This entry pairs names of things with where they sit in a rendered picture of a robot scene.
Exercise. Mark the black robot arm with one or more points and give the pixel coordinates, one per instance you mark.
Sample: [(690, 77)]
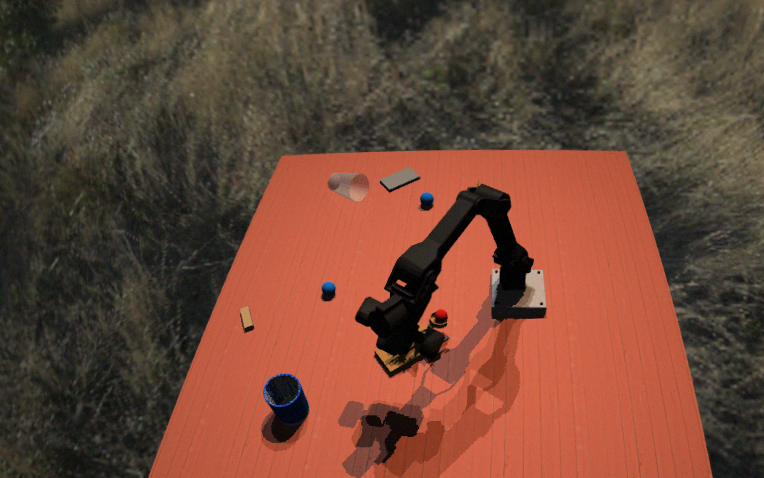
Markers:
[(420, 265)]

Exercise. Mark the blue mug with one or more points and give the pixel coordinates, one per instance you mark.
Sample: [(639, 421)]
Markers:
[(284, 394)]

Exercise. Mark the blue ball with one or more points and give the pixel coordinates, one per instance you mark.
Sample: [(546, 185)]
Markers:
[(328, 288), (427, 198)]

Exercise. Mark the wooden toy catapult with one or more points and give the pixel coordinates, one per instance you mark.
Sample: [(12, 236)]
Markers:
[(397, 362)]

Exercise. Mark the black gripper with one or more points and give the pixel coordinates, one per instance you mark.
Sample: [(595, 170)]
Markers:
[(430, 343)]

